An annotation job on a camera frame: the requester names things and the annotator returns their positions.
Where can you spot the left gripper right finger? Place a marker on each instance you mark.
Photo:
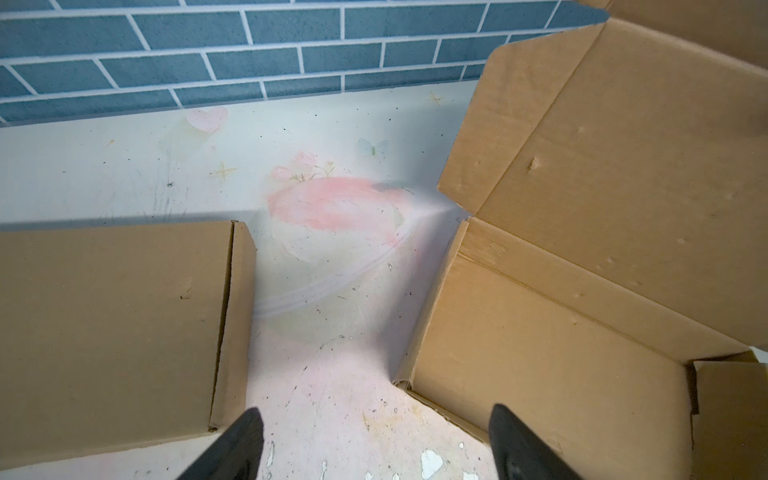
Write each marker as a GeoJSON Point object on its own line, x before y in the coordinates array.
{"type": "Point", "coordinates": [519, 453]}

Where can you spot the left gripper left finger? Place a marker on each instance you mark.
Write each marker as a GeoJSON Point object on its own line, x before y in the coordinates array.
{"type": "Point", "coordinates": [236, 454]}

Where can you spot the brown cardboard box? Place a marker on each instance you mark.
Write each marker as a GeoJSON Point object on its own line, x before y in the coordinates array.
{"type": "Point", "coordinates": [122, 337]}

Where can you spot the cardboard stack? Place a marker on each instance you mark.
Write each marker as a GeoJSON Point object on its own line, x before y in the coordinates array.
{"type": "Point", "coordinates": [609, 285]}

